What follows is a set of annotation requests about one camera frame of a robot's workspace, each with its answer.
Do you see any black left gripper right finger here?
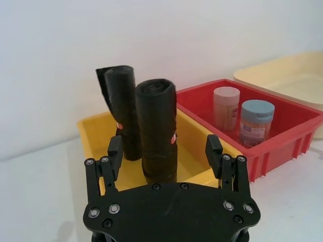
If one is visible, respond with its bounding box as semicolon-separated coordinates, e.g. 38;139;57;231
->
205;134;253;200

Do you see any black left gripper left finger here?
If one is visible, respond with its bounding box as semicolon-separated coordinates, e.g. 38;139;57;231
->
84;135;124;203

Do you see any yellow plastic tray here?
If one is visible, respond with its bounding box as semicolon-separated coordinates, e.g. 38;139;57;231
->
77;109;244;196

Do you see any pink lidded toothpick jar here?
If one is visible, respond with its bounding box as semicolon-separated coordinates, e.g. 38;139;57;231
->
213;86;241;132

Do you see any blue lidded cotton swab jar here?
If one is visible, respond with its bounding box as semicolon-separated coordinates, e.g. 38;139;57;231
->
238;99;276;148

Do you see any black bag roll, tightly wound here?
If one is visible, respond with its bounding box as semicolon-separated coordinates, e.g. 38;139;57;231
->
134;79;179;183

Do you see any black bag roll, loose flap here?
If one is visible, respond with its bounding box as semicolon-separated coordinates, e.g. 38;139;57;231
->
95;65;142;161

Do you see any red plastic tray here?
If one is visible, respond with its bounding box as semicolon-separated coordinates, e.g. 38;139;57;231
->
176;78;323;183

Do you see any cream plastic tray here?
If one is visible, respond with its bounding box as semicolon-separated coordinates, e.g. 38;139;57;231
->
233;51;323;140

